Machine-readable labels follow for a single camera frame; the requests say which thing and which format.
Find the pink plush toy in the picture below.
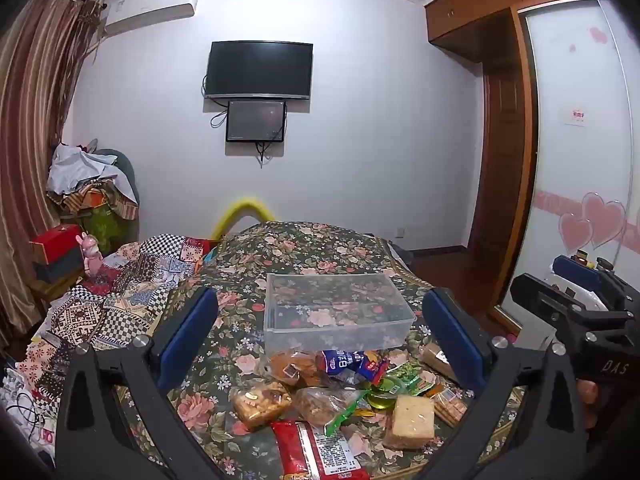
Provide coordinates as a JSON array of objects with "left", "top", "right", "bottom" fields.
[{"left": 75, "top": 232, "right": 104, "bottom": 278}]

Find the dark grey box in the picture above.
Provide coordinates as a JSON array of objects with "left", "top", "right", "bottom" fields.
[{"left": 32, "top": 250, "right": 86, "bottom": 283}]

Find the peanut brittle packet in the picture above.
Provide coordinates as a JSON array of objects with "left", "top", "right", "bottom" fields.
[{"left": 230, "top": 380, "right": 292, "bottom": 430}]

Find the nut packet with green edge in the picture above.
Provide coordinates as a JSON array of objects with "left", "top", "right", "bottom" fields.
[{"left": 291, "top": 386, "right": 368, "bottom": 437}]

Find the wooden wardrobe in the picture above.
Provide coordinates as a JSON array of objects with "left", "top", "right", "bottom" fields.
[{"left": 424, "top": 0, "right": 606, "bottom": 306}]

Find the green cloth bag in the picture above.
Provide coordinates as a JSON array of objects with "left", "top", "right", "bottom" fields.
[{"left": 80, "top": 205, "right": 132, "bottom": 256}]

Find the frosted sliding door with hearts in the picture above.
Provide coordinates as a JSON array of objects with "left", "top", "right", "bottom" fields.
[{"left": 500, "top": 0, "right": 640, "bottom": 331}]

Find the person's right hand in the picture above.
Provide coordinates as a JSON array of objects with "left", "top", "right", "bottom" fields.
[{"left": 575, "top": 377, "right": 601, "bottom": 431}]

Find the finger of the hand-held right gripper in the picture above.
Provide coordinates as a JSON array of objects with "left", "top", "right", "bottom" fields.
[
  {"left": 510, "top": 272, "right": 636, "bottom": 333},
  {"left": 552, "top": 255, "right": 628, "bottom": 306}
]

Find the brown biscuit packet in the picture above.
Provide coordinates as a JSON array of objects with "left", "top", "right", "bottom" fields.
[{"left": 419, "top": 342, "right": 458, "bottom": 382}]

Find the yellow foam tube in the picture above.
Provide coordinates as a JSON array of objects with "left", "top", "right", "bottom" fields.
[{"left": 212, "top": 197, "right": 276, "bottom": 241}]

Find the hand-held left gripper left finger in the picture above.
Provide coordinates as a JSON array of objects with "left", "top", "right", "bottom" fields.
[{"left": 55, "top": 286, "right": 221, "bottom": 480}]

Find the brown bread packet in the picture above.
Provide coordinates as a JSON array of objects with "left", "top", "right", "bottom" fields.
[{"left": 257, "top": 350, "right": 331, "bottom": 388}]

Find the orange and blue snack packet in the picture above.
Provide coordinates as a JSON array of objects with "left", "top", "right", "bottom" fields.
[{"left": 357, "top": 352, "right": 391, "bottom": 386}]

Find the green jelly cup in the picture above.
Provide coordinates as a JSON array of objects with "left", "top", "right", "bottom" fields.
[{"left": 366, "top": 377, "right": 406, "bottom": 411}]

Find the clear plastic box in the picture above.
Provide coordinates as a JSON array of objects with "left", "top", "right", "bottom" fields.
[{"left": 263, "top": 272, "right": 417, "bottom": 354}]

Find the white air conditioner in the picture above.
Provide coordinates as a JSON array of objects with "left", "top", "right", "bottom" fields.
[{"left": 102, "top": 0, "right": 202, "bottom": 38}]

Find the small black wall monitor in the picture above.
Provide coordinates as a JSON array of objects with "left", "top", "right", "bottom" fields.
[{"left": 225, "top": 100, "right": 287, "bottom": 144}]

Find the pile of clothes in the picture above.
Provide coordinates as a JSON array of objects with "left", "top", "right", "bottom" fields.
[{"left": 46, "top": 140, "right": 141, "bottom": 221}]

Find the floral blanket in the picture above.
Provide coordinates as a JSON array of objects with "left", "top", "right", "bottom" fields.
[{"left": 115, "top": 220, "right": 526, "bottom": 480}]

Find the dark green chair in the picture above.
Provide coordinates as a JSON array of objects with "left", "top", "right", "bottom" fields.
[{"left": 95, "top": 147, "right": 141, "bottom": 211}]

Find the pale square cake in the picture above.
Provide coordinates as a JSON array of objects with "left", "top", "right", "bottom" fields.
[{"left": 382, "top": 395, "right": 436, "bottom": 451}]

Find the green pea packet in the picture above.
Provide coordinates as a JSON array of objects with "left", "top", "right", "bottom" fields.
[{"left": 385, "top": 362, "right": 437, "bottom": 396}]

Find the red box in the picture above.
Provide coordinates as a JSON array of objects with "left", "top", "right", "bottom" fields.
[{"left": 30, "top": 225, "right": 83, "bottom": 265}]

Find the red snack packet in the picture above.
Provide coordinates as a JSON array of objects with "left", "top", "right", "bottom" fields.
[{"left": 270, "top": 420, "right": 371, "bottom": 480}]

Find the striped brown curtain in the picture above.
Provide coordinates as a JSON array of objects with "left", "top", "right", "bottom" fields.
[{"left": 0, "top": 0, "right": 106, "bottom": 351}]

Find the black cable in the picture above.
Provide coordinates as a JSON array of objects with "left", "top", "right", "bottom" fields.
[{"left": 4, "top": 390, "right": 47, "bottom": 433}]

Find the dark grey bag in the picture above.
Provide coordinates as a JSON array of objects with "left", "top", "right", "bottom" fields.
[{"left": 387, "top": 242, "right": 417, "bottom": 273}]

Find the black wall television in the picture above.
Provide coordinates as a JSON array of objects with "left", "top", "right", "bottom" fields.
[{"left": 203, "top": 40, "right": 314, "bottom": 100}]

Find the cracker packet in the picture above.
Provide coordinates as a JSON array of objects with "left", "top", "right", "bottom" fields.
[{"left": 430, "top": 387, "right": 474, "bottom": 429}]

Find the patchwork quilt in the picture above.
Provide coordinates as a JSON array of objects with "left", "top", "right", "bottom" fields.
[{"left": 10, "top": 232, "right": 216, "bottom": 401}]

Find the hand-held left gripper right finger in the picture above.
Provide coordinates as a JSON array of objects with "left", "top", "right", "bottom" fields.
[{"left": 422, "top": 287, "right": 588, "bottom": 480}]

